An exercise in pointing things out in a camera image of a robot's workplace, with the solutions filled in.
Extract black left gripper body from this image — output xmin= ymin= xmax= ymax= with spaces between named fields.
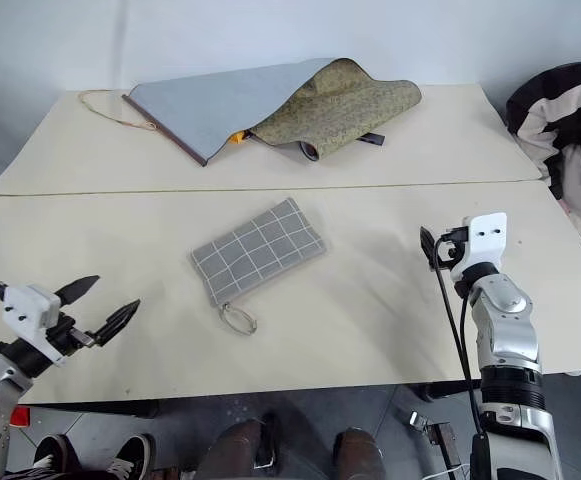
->
xmin=44 ymin=311 xmax=108 ymax=358

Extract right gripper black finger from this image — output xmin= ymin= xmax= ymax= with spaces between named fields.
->
xmin=419 ymin=225 xmax=438 ymax=273

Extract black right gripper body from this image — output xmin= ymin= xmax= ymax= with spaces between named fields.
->
xmin=439 ymin=225 xmax=471 ymax=266

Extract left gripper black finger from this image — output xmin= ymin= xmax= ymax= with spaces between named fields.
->
xmin=94 ymin=298 xmax=142 ymax=346
xmin=52 ymin=274 xmax=101 ymax=308

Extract grey checked pouch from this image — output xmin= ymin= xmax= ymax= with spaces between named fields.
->
xmin=186 ymin=197 xmax=333 ymax=309

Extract black sneaker white laces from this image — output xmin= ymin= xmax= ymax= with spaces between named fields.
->
xmin=33 ymin=433 xmax=79 ymax=480
xmin=103 ymin=432 xmax=157 ymax=480

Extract black and white jacket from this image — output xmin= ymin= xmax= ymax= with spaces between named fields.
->
xmin=505 ymin=49 xmax=581 ymax=250

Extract brown rounded shape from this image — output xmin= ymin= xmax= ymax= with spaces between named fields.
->
xmin=204 ymin=418 xmax=266 ymax=480
xmin=331 ymin=426 xmax=387 ymax=480

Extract brown wooden block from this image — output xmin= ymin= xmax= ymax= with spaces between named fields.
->
xmin=426 ymin=421 xmax=464 ymax=469

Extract grey and gold hanging scroll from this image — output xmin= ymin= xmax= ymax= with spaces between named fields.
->
xmin=121 ymin=57 xmax=424 ymax=169

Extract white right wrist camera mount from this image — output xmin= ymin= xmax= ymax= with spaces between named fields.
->
xmin=451 ymin=211 xmax=509 ymax=281

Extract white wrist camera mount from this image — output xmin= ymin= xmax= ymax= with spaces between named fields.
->
xmin=451 ymin=211 xmax=509 ymax=281
xmin=1 ymin=284 xmax=67 ymax=367

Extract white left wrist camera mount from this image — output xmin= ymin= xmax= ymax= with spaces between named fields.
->
xmin=1 ymin=284 xmax=67 ymax=367

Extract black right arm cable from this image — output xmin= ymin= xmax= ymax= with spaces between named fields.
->
xmin=433 ymin=234 xmax=491 ymax=480

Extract metal ring zipper pull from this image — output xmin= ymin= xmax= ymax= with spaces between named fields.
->
xmin=217 ymin=300 xmax=259 ymax=338

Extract tan scroll hanging cord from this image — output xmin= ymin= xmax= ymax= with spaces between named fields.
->
xmin=79 ymin=89 xmax=160 ymax=133

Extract white floor cable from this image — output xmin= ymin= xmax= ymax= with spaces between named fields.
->
xmin=438 ymin=461 xmax=472 ymax=480

